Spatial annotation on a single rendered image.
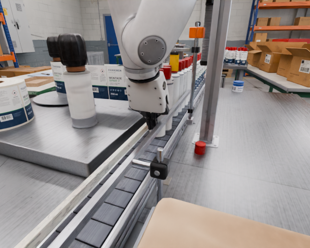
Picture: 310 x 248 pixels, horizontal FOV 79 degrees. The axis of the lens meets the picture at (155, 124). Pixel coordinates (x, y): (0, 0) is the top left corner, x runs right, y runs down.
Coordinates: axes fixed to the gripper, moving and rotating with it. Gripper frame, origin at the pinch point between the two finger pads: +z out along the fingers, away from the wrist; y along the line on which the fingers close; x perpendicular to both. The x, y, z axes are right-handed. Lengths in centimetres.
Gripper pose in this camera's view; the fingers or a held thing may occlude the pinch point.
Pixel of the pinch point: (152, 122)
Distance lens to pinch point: 54.2
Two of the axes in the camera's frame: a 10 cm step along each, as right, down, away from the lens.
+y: -9.4, -1.4, 3.2
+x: -3.3, 6.7, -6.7
